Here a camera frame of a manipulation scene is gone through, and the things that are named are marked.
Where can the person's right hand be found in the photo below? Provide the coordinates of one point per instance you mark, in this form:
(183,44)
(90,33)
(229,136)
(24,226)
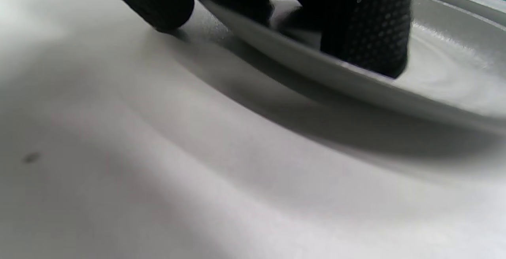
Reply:
(363,14)

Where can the grey plate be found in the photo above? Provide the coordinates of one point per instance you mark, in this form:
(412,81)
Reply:
(454,73)
(466,2)

